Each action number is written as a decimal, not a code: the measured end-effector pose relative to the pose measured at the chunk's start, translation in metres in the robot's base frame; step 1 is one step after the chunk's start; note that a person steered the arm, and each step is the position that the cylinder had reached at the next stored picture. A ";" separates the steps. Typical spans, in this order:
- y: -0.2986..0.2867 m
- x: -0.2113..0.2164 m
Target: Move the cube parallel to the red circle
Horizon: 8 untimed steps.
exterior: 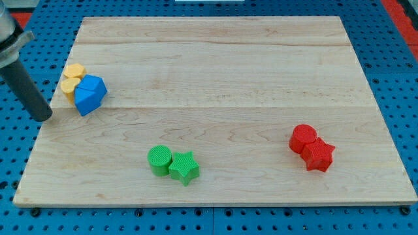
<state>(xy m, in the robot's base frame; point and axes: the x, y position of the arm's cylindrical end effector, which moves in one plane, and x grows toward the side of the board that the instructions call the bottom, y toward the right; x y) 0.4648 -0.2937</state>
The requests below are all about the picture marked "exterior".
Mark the red cylinder block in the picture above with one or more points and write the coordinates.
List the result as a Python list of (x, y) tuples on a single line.
[(302, 134)]

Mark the wooden board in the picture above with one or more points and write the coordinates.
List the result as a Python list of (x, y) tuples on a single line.
[(229, 89)]

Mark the yellow hexagon block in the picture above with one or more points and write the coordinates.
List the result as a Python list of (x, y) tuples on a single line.
[(75, 71)]

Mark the green cylinder block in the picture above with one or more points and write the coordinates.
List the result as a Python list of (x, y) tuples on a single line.
[(160, 158)]

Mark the green star block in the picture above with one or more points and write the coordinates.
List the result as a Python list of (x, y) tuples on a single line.
[(184, 168)]

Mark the blue cube block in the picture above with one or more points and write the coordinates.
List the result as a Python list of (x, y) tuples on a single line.
[(95, 84)]

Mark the yellow heart block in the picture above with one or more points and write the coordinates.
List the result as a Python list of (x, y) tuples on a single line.
[(68, 87)]

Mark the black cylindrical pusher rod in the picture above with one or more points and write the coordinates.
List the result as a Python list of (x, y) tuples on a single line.
[(24, 88)]

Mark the red star block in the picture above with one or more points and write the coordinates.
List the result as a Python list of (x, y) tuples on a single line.
[(318, 155)]

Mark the grey robot arm flange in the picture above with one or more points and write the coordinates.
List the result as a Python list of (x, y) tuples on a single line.
[(13, 37)]

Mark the blue wedge block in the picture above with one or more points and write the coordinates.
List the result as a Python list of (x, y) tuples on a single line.
[(86, 101)]

